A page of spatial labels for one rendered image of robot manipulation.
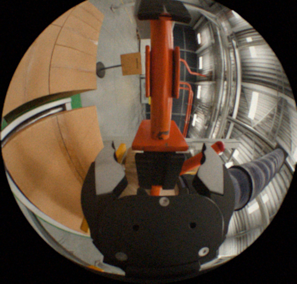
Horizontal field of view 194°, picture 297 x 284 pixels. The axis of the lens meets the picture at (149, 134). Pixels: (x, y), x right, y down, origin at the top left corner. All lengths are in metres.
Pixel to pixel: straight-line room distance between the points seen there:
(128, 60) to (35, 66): 1.38
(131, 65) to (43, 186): 1.71
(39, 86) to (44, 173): 0.55
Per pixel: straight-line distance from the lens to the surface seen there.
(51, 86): 0.76
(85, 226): 0.20
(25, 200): 0.70
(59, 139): 0.30
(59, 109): 0.76
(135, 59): 1.68
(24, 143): 0.26
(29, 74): 0.73
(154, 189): 0.18
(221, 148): 0.17
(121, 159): 0.29
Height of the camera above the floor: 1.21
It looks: 3 degrees down
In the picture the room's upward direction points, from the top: 92 degrees clockwise
